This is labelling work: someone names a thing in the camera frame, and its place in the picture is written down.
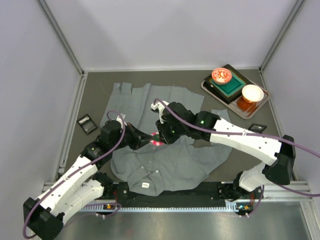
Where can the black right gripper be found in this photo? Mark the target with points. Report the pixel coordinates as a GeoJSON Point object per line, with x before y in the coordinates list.
{"type": "Point", "coordinates": [164, 132]}

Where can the grey button-up shirt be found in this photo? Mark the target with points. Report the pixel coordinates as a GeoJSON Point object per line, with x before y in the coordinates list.
{"type": "Point", "coordinates": [154, 169]}

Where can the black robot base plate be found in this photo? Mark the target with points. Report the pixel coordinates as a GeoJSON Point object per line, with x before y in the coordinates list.
{"type": "Point", "coordinates": [207, 194]}

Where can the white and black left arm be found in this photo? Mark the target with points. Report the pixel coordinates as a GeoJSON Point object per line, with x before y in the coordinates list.
{"type": "Point", "coordinates": [82, 183]}

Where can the black jewellery box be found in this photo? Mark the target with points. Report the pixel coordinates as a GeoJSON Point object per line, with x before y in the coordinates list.
{"type": "Point", "coordinates": [87, 124]}
{"type": "Point", "coordinates": [257, 128]}

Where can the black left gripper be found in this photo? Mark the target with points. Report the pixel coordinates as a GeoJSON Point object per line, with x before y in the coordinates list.
{"type": "Point", "coordinates": [136, 139]}

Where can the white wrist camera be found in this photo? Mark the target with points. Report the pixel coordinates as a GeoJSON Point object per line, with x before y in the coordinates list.
{"type": "Point", "coordinates": [158, 106]}
{"type": "Point", "coordinates": [121, 119]}

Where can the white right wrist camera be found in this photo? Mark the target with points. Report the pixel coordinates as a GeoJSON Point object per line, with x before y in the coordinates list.
{"type": "Point", "coordinates": [158, 106]}

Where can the red patterned bowl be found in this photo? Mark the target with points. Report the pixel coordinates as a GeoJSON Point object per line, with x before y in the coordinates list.
{"type": "Point", "coordinates": [221, 76]}

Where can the green square dish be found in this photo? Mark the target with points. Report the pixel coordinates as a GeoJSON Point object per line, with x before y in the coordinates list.
{"type": "Point", "coordinates": [233, 87]}

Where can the black rectangular tray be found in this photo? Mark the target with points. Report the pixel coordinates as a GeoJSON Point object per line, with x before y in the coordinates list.
{"type": "Point", "coordinates": [218, 92]}

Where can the brown plastic tray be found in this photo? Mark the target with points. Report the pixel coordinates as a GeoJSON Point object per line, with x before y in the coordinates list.
{"type": "Point", "coordinates": [233, 105]}

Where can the black left jewellery box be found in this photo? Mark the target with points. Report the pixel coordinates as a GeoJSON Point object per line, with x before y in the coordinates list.
{"type": "Point", "coordinates": [87, 124]}

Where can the amber glass dish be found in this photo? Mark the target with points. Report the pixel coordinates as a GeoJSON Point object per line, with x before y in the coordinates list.
{"type": "Point", "coordinates": [246, 105]}

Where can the black right jewellery box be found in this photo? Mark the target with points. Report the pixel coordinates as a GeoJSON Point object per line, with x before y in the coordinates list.
{"type": "Point", "coordinates": [257, 128]}

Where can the grey slotted cable duct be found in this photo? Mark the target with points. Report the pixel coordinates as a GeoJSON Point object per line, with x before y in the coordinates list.
{"type": "Point", "coordinates": [228, 207]}

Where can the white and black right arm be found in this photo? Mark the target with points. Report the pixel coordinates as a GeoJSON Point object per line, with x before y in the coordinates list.
{"type": "Point", "coordinates": [277, 156]}

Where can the white and orange cup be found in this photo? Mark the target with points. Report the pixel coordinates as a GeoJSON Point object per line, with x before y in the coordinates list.
{"type": "Point", "coordinates": [252, 93]}

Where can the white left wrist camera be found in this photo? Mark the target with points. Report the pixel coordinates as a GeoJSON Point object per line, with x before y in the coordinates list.
{"type": "Point", "coordinates": [121, 119]}

